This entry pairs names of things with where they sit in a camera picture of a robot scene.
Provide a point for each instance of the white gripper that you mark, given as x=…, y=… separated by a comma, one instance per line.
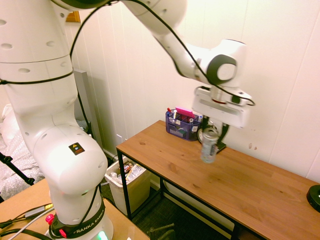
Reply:
x=220, y=112

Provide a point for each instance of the silver drink can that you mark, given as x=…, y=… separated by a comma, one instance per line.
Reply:
x=209, y=147

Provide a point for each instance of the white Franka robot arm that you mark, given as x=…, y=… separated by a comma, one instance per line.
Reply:
x=62, y=162

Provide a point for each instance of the white plastic trash bin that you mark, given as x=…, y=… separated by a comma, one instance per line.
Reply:
x=135, y=192

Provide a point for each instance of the black twin-bell alarm clock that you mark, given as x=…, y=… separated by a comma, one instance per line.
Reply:
x=199, y=135

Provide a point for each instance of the black mobile phone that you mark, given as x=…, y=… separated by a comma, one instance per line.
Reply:
x=222, y=147

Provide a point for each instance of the purple mesh desk organizer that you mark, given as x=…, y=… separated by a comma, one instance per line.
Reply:
x=183, y=131

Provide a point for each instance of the pink sticky note pad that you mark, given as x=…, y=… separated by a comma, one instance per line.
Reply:
x=185, y=112

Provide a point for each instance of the white food package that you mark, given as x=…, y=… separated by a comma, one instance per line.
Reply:
x=135, y=172

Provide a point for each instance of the brown snack wrapper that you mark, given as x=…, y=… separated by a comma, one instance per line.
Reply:
x=128, y=166

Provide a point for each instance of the black round lamp base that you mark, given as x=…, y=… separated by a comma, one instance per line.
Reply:
x=314, y=197

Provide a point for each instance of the grey headboard panel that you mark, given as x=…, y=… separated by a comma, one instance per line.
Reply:
x=85, y=100

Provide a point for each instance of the pink red knob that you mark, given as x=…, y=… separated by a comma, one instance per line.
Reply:
x=49, y=218

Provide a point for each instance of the black tripod stand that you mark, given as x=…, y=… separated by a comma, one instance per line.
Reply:
x=17, y=171

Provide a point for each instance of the white patterned bedding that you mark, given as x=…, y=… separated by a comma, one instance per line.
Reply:
x=12, y=155

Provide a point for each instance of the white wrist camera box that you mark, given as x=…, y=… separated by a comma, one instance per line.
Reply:
x=241, y=98

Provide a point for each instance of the wooden desk black metal frame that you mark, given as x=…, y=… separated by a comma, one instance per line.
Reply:
x=200, y=180

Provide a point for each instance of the wooden picture frame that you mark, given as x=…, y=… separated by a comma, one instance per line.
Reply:
x=73, y=17

